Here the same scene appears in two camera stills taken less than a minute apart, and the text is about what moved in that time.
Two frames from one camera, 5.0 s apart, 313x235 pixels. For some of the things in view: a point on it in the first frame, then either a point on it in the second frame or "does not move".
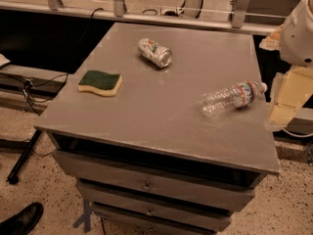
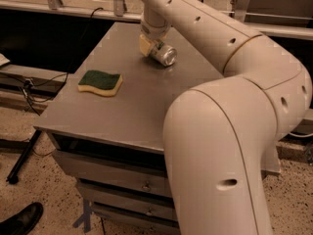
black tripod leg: x=14 y=175 does not move
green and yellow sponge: x=97 y=80 does not move
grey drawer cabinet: x=163 y=128 does not move
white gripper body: x=298 y=36 → x=153 y=31
